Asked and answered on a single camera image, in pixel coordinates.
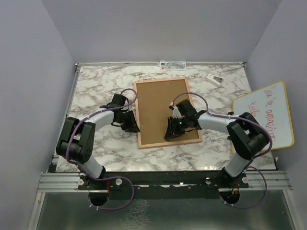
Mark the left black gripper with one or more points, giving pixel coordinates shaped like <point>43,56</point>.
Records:
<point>132,126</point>

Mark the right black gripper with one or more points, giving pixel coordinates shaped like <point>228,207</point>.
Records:
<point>171,131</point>

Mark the brown cardboard backing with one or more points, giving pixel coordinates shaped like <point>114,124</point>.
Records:
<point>166,112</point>

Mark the pink picture frame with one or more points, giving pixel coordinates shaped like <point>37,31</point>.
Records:
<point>166,112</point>

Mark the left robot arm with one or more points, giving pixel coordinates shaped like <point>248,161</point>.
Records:
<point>76,141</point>

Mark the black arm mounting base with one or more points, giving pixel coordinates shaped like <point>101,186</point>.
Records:
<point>161,185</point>

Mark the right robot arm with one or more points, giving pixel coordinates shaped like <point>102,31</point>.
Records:
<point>246,135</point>

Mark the small label card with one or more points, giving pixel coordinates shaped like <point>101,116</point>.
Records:
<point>172,65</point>

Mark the white marker eraser piece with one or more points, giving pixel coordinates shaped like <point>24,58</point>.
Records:
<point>214,80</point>

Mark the yellow rimmed whiteboard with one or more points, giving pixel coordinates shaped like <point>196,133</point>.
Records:
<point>269,105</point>

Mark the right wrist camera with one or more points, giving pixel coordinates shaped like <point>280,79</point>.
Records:
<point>175,111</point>

